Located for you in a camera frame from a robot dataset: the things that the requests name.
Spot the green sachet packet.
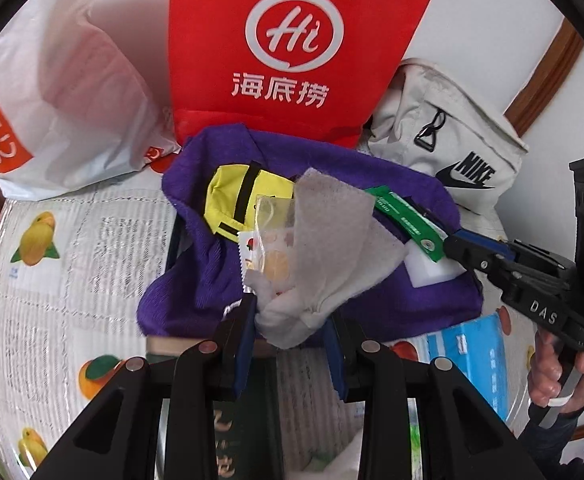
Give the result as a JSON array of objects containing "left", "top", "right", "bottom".
[{"left": 366, "top": 186, "right": 447, "bottom": 262}]

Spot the fruit print wipe packet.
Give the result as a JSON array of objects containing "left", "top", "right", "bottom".
[{"left": 238, "top": 228, "right": 295, "bottom": 294}]

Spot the yellow Adidas pouch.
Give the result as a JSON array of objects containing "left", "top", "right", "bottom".
[{"left": 203, "top": 162, "right": 293, "bottom": 242}]

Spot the green tissue packet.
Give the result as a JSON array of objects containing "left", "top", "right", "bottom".
[{"left": 409, "top": 422, "right": 422, "bottom": 480}]

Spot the white glove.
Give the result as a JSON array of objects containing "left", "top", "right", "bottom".
[{"left": 286, "top": 430, "right": 362, "bottom": 480}]

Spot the person's right hand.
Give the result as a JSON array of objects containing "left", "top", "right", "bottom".
[{"left": 527, "top": 330, "right": 584, "bottom": 414}]

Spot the blue tissue pack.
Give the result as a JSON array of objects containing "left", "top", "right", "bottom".
[{"left": 426, "top": 313, "right": 509, "bottom": 420}]

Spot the dark green tea tin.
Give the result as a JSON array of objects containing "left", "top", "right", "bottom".
[{"left": 146, "top": 336, "right": 284, "bottom": 479}]

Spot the grey Nike waist bag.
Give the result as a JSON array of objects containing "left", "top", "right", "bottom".
[{"left": 358, "top": 58, "right": 528, "bottom": 240}]

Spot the purple towel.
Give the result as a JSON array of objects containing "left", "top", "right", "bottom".
[{"left": 137, "top": 124, "right": 483, "bottom": 341}]

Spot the red Haidilao paper bag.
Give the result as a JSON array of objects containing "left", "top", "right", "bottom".
[{"left": 168, "top": 0, "right": 431, "bottom": 148}]

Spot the white Miniso plastic bag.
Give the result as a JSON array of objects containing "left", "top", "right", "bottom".
[{"left": 0, "top": 0, "right": 178, "bottom": 200}]

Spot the brown wooden door frame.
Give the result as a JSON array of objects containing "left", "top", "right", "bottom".
[{"left": 505, "top": 18, "right": 584, "bottom": 138}]

